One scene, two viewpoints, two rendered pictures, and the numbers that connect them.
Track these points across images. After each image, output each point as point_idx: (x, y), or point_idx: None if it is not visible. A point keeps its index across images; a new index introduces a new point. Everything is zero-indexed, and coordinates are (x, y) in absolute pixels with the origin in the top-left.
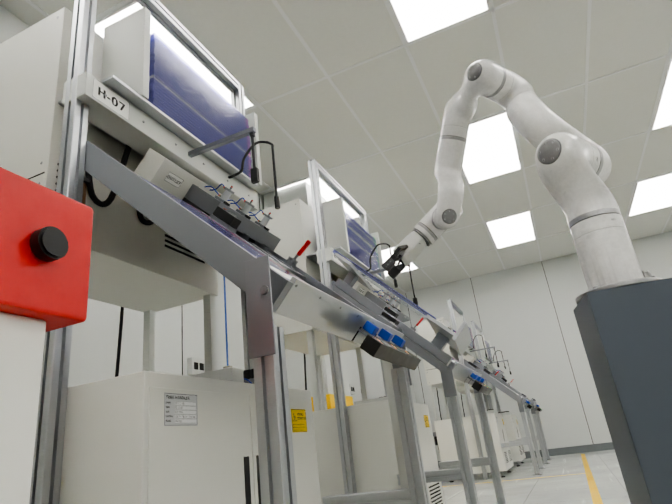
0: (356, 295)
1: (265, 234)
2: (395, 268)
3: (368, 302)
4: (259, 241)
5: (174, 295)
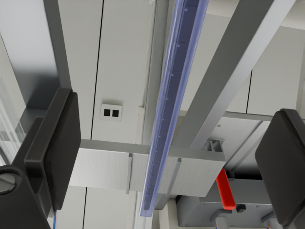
0: (63, 66)
1: (245, 196)
2: (61, 183)
3: (52, 17)
4: (244, 181)
5: (182, 113)
